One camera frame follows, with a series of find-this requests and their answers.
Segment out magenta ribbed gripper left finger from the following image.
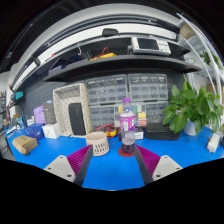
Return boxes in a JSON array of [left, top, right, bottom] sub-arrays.
[[44, 145, 93, 186]]

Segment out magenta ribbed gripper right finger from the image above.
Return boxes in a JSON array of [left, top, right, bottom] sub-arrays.
[[134, 145, 182, 185]]

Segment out clear bottle with purple label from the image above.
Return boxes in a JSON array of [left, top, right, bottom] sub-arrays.
[[120, 98, 136, 154]]

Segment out black flat case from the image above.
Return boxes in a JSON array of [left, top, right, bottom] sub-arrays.
[[144, 123, 180, 141]]

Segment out round dark red coaster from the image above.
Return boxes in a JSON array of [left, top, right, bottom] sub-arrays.
[[118, 148, 134, 157]]

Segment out white perforated cup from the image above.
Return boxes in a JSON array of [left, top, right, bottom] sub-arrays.
[[86, 132, 109, 156]]

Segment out blue table mat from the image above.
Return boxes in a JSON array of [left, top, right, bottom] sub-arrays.
[[7, 128, 224, 190]]

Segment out small white box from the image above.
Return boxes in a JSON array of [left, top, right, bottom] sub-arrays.
[[43, 124, 61, 139]]

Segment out yellow red multimeter on table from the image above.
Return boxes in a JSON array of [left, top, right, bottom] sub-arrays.
[[95, 123, 118, 138]]

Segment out black rectangular device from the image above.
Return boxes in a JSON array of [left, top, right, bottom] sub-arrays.
[[68, 103, 86, 135]]

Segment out blue box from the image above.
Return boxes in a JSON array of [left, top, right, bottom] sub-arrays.
[[24, 123, 44, 141]]

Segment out brown cardboard box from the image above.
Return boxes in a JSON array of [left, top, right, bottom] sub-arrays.
[[12, 135, 38, 155]]

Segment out clear organizer with coloured parts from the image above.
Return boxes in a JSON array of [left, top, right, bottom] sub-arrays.
[[114, 104, 147, 127]]

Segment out purple bag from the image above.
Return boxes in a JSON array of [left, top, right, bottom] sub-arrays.
[[33, 106, 45, 124]]

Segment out dark grey upright box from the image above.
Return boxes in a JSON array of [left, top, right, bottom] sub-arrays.
[[43, 100, 56, 124]]

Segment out white power adapter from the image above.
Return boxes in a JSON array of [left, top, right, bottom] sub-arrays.
[[207, 133, 220, 153]]

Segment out green potted plant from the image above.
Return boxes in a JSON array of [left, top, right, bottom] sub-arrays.
[[162, 78, 223, 134]]

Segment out white pegboard tray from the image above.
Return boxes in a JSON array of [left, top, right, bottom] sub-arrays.
[[53, 83, 92, 138]]

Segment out right grey drawer cabinet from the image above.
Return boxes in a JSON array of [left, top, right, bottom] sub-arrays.
[[128, 73, 168, 123]]

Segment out grey drawer cabinet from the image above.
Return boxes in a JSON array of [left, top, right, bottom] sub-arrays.
[[128, 73, 168, 123], [86, 74, 127, 129]]

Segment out left grey drawer cabinet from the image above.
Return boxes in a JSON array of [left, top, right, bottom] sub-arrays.
[[86, 74, 127, 129]]

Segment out yellow multimeter on shelf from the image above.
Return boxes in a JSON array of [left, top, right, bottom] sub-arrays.
[[89, 53, 116, 61]]

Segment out white oscilloscope on shelf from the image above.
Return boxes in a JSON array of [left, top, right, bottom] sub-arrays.
[[131, 37, 171, 56]]

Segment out dark grey wall shelf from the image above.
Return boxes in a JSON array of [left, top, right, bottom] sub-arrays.
[[43, 37, 200, 82]]

